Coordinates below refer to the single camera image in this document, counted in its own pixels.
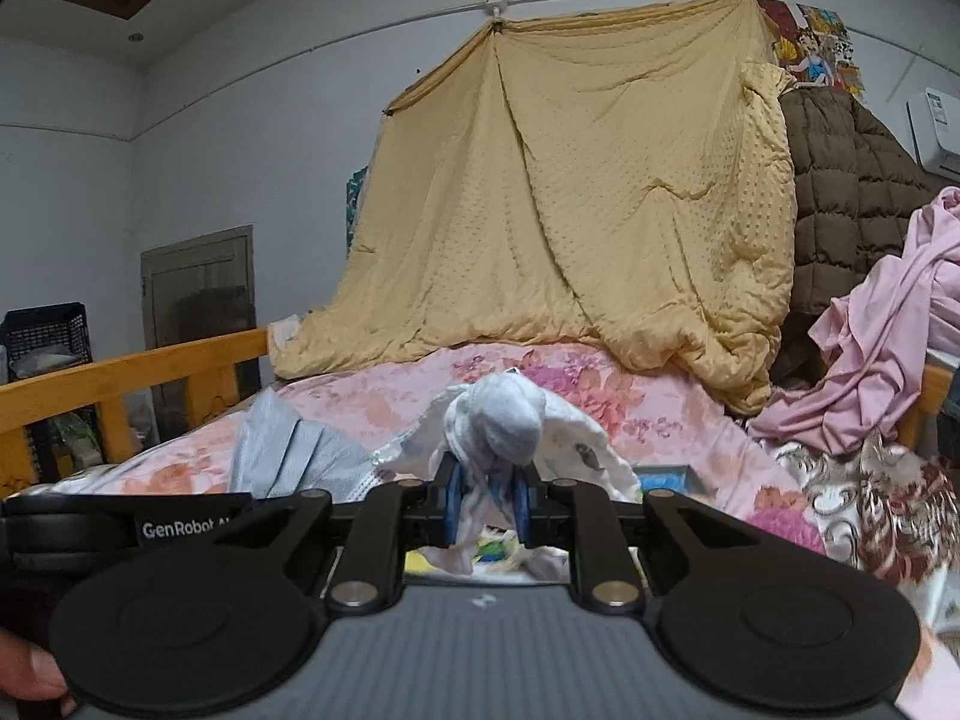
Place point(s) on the colourful cartoon wall poster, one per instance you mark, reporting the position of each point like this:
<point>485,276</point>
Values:
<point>817,45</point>

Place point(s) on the white air conditioner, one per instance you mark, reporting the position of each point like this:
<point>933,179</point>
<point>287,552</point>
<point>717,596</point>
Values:
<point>937,131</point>

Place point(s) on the white star-print cloth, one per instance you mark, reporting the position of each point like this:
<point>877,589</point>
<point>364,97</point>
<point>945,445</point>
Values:
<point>285,331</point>

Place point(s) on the pink floral bed sheet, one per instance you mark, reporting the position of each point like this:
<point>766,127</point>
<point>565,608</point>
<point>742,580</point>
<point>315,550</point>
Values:
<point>600,382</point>

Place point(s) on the grey tray with colourful lining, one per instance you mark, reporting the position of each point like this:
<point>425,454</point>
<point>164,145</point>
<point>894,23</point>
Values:
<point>664,481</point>

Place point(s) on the patterned satin quilt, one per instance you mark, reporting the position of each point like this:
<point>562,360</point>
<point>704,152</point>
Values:
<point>885,510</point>

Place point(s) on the grey face mask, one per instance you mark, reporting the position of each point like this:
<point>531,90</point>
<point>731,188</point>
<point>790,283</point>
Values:
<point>285,450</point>

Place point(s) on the pink garment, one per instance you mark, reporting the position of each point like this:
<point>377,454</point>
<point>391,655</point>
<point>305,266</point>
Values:
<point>892,330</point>

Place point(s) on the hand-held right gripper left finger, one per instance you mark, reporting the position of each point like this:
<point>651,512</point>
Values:
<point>450,499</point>

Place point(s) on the white printed cloth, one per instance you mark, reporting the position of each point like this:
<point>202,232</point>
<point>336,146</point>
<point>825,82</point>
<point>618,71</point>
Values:
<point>585,457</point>

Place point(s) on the blue green wall poster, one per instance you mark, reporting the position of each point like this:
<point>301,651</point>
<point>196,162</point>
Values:
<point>356,195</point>

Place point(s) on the person's left hand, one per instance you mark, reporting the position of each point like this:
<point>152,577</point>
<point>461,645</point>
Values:
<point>30,671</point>

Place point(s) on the black plastic crate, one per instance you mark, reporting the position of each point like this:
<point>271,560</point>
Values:
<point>45,326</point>

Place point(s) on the yellow dotted blanket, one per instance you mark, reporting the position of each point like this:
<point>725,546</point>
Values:
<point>562,202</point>

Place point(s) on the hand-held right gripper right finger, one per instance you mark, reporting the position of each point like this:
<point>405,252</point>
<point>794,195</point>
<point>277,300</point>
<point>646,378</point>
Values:
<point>523,510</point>

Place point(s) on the brown quilted jacket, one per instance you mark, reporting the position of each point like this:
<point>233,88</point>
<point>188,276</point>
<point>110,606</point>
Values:
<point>840,202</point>

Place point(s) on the grey wooden door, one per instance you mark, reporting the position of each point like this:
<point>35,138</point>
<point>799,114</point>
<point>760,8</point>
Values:
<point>199,292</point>

